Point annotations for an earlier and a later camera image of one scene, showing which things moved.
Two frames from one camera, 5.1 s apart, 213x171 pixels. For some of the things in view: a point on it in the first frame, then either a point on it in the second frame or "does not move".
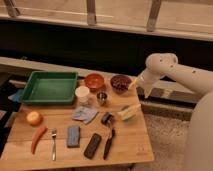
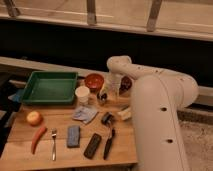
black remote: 92,145 does not move
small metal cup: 102,98 does not move
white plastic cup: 82,93 does not move
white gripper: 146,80 -> 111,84
